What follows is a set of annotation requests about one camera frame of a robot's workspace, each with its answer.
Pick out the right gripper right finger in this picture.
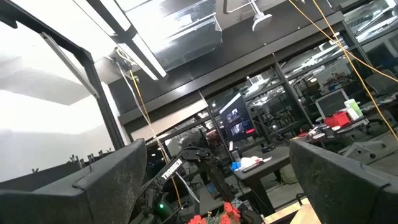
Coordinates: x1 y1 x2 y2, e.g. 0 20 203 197
289 138 398 224

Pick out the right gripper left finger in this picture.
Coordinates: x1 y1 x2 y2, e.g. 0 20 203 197
0 138 149 224

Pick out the small red flower bunch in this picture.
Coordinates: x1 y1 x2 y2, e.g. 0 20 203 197
186 201 246 224

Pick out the black folding room divider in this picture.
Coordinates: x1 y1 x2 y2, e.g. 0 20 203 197
0 149 116 191

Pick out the red plastic bin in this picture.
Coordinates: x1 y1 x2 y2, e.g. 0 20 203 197
323 111 351 128

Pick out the grey desk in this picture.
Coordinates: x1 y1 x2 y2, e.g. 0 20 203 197
233 146 293 215

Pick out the white green canister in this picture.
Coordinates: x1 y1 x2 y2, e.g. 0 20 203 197
343 98 364 121

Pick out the grey monitor back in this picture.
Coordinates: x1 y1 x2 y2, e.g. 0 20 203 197
314 88 351 121

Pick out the white paper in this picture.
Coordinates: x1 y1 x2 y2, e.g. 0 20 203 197
241 156 264 170

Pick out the grey office chair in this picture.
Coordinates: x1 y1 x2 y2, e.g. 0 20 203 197
365 70 398 97

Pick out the black computer keyboard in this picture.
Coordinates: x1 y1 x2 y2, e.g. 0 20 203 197
205 182 222 200

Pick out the lit computer monitor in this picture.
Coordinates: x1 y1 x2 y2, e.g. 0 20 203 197
219 92 257 142

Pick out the long ceiling light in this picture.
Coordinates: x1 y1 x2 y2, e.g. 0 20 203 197
73 0 169 81

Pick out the white ceiling fixture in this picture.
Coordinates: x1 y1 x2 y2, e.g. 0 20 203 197
251 0 273 32

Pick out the yellow hanging cord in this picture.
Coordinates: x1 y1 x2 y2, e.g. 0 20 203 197
287 0 398 83
312 0 398 141

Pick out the yellow cable by desk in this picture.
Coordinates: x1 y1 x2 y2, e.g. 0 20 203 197
129 70 183 208

